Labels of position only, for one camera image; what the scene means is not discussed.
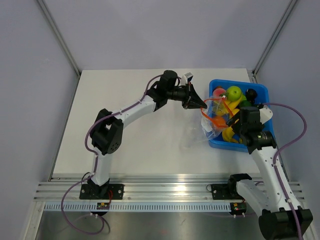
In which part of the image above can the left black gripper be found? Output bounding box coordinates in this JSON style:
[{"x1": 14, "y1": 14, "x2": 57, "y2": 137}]
[{"x1": 165, "y1": 81, "x2": 207, "y2": 110}]

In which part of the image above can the clear zip top bag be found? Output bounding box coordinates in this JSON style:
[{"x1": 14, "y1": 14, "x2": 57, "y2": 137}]
[{"x1": 183, "y1": 96, "x2": 235, "y2": 148}]

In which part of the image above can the yellow banana bunch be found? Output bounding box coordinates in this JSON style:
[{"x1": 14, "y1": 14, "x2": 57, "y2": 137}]
[
  {"x1": 212, "y1": 94, "x2": 247, "y2": 117},
  {"x1": 221, "y1": 126, "x2": 243, "y2": 144}
]

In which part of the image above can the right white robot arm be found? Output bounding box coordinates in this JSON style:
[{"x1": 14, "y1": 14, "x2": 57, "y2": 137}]
[{"x1": 226, "y1": 103, "x2": 313, "y2": 240}]

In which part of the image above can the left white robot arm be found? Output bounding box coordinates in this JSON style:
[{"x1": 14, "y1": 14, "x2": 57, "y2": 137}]
[{"x1": 85, "y1": 70, "x2": 207, "y2": 199}]

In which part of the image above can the orange tomato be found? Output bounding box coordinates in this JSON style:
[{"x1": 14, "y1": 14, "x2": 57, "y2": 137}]
[{"x1": 211, "y1": 116, "x2": 228, "y2": 129}]

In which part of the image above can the dark green avocado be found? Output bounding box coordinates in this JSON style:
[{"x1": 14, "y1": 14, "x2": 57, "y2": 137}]
[{"x1": 238, "y1": 100, "x2": 253, "y2": 108}]

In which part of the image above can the pink peach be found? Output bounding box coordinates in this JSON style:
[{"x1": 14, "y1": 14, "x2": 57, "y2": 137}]
[{"x1": 212, "y1": 87, "x2": 226, "y2": 99}]

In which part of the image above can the green apple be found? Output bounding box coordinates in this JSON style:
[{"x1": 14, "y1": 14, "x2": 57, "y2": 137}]
[{"x1": 225, "y1": 86, "x2": 242, "y2": 102}]

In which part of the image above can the dark purple fruit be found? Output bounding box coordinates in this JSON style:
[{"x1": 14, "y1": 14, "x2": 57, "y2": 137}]
[{"x1": 245, "y1": 88, "x2": 258, "y2": 101}]

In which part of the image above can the blue plastic bin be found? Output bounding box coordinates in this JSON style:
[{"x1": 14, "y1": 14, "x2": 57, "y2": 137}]
[{"x1": 208, "y1": 79, "x2": 270, "y2": 153}]

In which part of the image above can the right small circuit board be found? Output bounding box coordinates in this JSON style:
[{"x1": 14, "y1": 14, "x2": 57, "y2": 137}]
[{"x1": 230, "y1": 202, "x2": 247, "y2": 215}]

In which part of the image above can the small circuit board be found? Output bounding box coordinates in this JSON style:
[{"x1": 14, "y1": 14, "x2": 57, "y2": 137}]
[
  {"x1": 96, "y1": 202, "x2": 110, "y2": 210},
  {"x1": 230, "y1": 202, "x2": 247, "y2": 215}
]

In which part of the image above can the left small circuit board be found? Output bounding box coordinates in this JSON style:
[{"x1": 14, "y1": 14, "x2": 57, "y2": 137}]
[{"x1": 96, "y1": 202, "x2": 110, "y2": 210}]

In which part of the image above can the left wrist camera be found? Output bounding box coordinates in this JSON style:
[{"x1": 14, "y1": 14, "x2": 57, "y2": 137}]
[{"x1": 180, "y1": 72, "x2": 193, "y2": 86}]

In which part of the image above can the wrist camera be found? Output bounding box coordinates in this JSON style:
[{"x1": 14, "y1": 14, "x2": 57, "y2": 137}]
[
  {"x1": 258, "y1": 104, "x2": 273, "y2": 124},
  {"x1": 180, "y1": 72, "x2": 193, "y2": 86}
]

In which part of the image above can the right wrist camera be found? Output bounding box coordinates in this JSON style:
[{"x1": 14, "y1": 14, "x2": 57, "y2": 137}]
[{"x1": 258, "y1": 104, "x2": 273, "y2": 124}]

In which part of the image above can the right aluminium frame post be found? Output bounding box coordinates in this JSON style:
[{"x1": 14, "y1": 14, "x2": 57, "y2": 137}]
[{"x1": 247, "y1": 0, "x2": 300, "y2": 84}]

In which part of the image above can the aluminium frame post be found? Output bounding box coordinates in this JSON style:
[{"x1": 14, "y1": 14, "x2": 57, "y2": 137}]
[
  {"x1": 35, "y1": 0, "x2": 82, "y2": 79},
  {"x1": 247, "y1": 0, "x2": 300, "y2": 84}
]

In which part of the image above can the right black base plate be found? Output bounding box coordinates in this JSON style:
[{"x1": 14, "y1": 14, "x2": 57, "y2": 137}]
[{"x1": 206, "y1": 183, "x2": 239, "y2": 200}]

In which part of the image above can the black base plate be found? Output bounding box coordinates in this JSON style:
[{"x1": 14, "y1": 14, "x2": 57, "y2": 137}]
[
  {"x1": 206, "y1": 183, "x2": 239, "y2": 200},
  {"x1": 79, "y1": 182, "x2": 125, "y2": 200}
]

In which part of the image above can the white slotted cable duct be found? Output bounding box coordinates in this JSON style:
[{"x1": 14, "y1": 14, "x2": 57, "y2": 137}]
[{"x1": 44, "y1": 202, "x2": 231, "y2": 213}]

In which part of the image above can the aluminium mounting rail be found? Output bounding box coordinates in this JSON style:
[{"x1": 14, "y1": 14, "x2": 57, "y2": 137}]
[{"x1": 33, "y1": 173, "x2": 306, "y2": 203}]

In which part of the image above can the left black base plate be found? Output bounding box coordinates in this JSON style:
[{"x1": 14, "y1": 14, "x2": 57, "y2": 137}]
[{"x1": 79, "y1": 182, "x2": 125, "y2": 200}]

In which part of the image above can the left aluminium frame post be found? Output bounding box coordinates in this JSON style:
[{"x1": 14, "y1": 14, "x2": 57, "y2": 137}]
[{"x1": 35, "y1": 0, "x2": 82, "y2": 79}]

